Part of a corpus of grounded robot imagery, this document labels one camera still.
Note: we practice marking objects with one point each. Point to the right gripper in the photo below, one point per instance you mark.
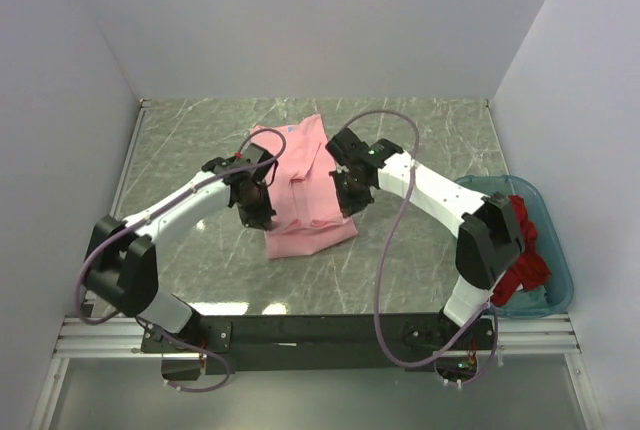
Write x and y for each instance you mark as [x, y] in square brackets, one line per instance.
[351, 198]

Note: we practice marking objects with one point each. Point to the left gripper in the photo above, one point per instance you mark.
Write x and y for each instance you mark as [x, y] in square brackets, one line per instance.
[257, 215]

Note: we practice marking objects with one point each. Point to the pink t shirt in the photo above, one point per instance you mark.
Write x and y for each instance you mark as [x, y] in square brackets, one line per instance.
[308, 217]

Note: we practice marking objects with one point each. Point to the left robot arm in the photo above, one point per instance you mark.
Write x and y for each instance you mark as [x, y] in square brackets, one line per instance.
[121, 265]

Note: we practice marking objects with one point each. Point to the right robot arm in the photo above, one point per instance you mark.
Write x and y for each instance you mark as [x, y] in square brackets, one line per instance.
[487, 232]

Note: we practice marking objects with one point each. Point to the black base beam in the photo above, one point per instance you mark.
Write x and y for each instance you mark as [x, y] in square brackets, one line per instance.
[314, 342]

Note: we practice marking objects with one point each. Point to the red t shirt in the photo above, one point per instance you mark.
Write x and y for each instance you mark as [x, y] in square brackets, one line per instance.
[530, 271]

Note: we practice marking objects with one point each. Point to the blue plastic basket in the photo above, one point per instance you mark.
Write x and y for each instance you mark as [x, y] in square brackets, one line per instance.
[556, 293]

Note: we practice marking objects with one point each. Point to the aluminium rail frame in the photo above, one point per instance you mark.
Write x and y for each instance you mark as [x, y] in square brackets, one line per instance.
[98, 379]

